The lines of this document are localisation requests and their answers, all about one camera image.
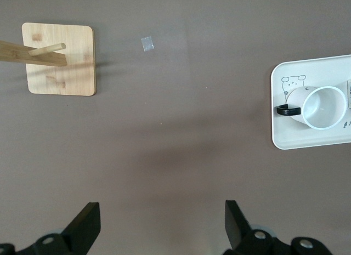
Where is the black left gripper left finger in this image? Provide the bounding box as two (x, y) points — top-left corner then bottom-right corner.
(0, 201), (101, 255)

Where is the white cup black handle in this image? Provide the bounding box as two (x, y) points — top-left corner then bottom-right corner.
(276, 85), (347, 131)

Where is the wooden cup rack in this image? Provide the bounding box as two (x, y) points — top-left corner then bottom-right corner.
(0, 22), (97, 97)

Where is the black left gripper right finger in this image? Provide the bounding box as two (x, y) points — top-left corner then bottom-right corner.
(223, 200), (332, 255)

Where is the clear tape piece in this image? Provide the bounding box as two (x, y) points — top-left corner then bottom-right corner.
(140, 36), (155, 52)

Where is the white tray rabbit print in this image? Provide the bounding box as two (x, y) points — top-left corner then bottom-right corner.
(270, 54), (351, 151)

